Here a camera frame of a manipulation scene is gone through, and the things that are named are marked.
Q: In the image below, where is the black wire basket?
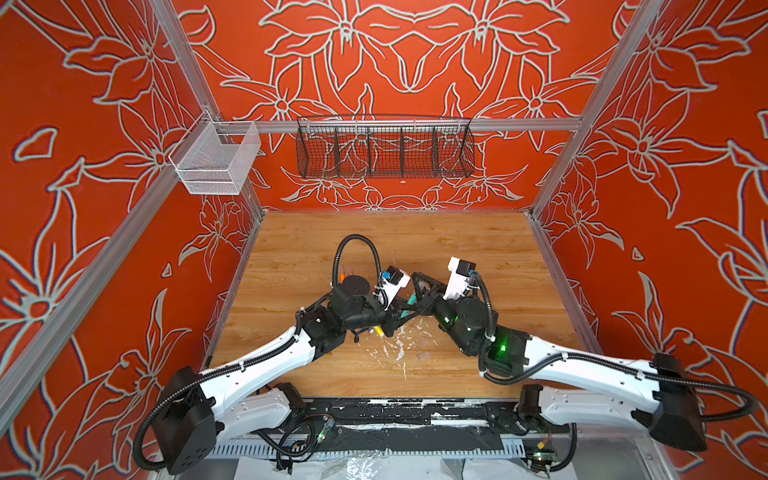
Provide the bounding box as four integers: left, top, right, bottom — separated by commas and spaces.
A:
296, 114, 477, 180

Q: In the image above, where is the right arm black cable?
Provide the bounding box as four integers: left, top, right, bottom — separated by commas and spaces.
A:
470, 271, 760, 422

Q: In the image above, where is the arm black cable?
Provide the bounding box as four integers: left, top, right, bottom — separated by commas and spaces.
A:
332, 233, 383, 289
470, 271, 760, 422

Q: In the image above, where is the green highlighter pen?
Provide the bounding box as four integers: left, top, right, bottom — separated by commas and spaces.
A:
402, 294, 417, 317

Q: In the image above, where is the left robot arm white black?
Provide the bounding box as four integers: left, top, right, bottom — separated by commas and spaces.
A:
131, 269, 418, 474

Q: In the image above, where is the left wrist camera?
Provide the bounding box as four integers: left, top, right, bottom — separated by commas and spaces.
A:
377, 266, 410, 308

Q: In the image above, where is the white mesh basket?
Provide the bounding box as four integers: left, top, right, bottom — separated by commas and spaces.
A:
169, 117, 262, 196

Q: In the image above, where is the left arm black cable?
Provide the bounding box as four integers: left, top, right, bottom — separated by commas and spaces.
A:
332, 233, 383, 289

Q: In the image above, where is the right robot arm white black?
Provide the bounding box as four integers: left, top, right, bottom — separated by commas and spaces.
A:
412, 271, 758, 452

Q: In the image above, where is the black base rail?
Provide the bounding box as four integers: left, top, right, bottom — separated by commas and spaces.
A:
249, 397, 571, 437

